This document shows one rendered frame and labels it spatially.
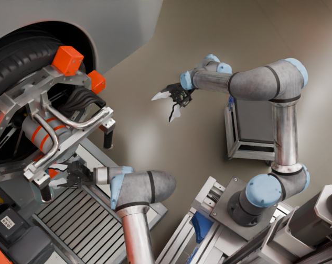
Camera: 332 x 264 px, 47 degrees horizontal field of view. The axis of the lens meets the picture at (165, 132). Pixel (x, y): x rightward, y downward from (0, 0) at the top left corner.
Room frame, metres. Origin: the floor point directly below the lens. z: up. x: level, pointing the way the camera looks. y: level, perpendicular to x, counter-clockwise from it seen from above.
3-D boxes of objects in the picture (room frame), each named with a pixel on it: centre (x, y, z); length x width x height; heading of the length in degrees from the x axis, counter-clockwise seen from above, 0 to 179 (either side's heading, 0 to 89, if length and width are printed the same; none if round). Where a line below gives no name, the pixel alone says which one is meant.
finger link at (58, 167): (0.62, 0.39, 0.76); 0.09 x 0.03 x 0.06; 94
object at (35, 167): (0.61, 0.45, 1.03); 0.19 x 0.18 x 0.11; 64
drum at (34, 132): (0.72, 0.45, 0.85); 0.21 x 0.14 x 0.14; 64
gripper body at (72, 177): (0.63, 0.28, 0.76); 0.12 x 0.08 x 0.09; 110
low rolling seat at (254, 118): (1.58, -0.56, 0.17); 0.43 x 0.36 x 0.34; 14
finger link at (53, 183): (0.56, 0.36, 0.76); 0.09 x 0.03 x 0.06; 127
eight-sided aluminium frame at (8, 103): (0.75, 0.51, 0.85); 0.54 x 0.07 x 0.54; 154
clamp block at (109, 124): (0.82, 0.26, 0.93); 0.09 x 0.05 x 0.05; 64
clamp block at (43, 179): (0.51, 0.40, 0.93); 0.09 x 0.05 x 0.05; 64
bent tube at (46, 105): (0.79, 0.36, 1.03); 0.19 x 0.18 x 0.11; 64
